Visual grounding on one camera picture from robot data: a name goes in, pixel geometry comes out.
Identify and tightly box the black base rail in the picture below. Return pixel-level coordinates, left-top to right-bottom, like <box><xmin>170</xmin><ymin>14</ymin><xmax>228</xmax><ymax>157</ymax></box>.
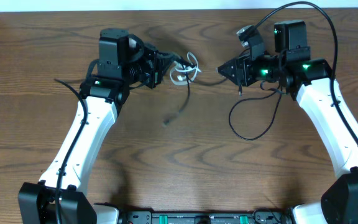
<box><xmin>93</xmin><ymin>203</ymin><xmax>295</xmax><ymax>224</ymax></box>

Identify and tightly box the white usb cable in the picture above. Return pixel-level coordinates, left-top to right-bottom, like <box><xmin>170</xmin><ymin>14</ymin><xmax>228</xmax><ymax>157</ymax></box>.
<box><xmin>169</xmin><ymin>51</ymin><xmax>203</xmax><ymax>86</ymax></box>

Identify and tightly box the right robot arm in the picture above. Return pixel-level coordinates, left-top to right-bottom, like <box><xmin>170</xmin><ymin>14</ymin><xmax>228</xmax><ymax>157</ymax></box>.
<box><xmin>218</xmin><ymin>20</ymin><xmax>358</xmax><ymax>223</ymax></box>

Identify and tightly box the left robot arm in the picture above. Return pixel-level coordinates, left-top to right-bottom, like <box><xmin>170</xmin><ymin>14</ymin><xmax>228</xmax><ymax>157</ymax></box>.
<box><xmin>18</xmin><ymin>29</ymin><xmax>194</xmax><ymax>223</ymax></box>

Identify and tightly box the left camera black cable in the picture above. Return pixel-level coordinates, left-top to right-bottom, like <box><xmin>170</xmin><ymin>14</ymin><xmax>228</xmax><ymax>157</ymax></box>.
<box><xmin>53</xmin><ymin>78</ymin><xmax>90</xmax><ymax>224</ymax></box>

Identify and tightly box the black usb cable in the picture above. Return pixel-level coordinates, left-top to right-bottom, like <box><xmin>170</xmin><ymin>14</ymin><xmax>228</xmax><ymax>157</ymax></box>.
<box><xmin>227</xmin><ymin>83</ymin><xmax>284</xmax><ymax>141</ymax></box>
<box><xmin>129</xmin><ymin>51</ymin><xmax>229</xmax><ymax>127</ymax></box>

